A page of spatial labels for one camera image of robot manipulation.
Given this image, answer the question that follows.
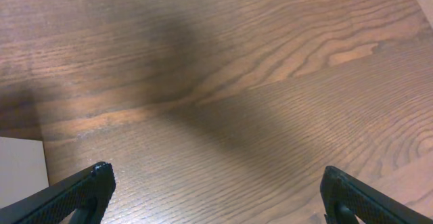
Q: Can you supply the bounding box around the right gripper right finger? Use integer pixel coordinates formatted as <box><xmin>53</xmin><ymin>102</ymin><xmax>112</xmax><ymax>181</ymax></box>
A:
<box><xmin>320</xmin><ymin>166</ymin><xmax>432</xmax><ymax>224</ymax></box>

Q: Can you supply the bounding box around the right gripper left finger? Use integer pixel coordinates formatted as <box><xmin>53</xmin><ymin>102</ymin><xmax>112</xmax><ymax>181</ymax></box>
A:
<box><xmin>1</xmin><ymin>162</ymin><xmax>116</xmax><ymax>224</ymax></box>

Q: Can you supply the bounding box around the white cardboard box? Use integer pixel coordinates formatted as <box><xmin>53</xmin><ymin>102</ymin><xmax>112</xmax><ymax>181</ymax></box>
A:
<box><xmin>0</xmin><ymin>137</ymin><xmax>49</xmax><ymax>208</ymax></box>

